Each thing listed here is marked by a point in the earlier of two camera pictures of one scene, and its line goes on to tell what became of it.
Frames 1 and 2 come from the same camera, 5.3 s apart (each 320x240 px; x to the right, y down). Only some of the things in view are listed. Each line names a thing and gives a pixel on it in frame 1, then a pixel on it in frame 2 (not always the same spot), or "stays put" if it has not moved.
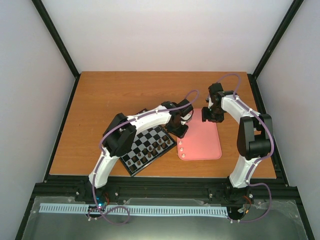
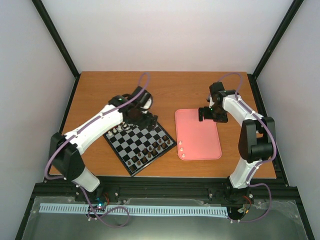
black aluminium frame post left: (51, 27) stays put
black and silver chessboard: (147, 146) stays put
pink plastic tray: (201, 141) stays put
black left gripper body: (176, 130) -> (139, 120)
